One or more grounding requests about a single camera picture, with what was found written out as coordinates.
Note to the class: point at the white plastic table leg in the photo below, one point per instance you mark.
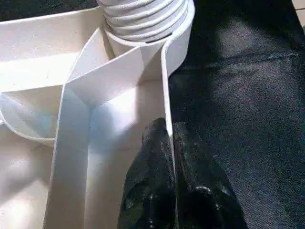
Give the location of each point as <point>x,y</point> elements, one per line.
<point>147,21</point>

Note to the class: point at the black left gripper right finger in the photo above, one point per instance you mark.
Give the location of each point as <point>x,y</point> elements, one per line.
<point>202,190</point>

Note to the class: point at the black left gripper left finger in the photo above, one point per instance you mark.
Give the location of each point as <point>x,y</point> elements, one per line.
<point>152,186</point>

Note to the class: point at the black glossy mat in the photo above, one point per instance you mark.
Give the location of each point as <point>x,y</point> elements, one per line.
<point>238,95</point>

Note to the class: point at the white plastic table top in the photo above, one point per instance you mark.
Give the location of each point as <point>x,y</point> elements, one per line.
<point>71,119</point>

